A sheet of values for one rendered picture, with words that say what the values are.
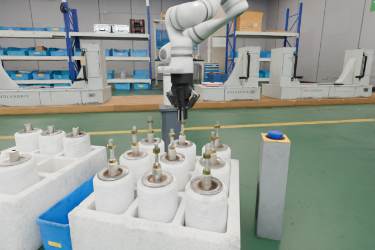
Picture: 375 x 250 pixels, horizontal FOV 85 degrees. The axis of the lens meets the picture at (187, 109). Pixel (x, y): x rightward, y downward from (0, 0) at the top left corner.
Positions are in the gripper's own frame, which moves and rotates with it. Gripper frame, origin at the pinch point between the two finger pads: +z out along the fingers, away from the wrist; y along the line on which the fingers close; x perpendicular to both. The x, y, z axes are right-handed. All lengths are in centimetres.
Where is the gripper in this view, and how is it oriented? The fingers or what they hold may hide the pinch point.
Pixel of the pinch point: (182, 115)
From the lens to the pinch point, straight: 69.7
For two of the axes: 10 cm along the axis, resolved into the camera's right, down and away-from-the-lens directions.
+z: 0.0, 9.8, 2.0
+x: -5.6, 1.7, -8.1
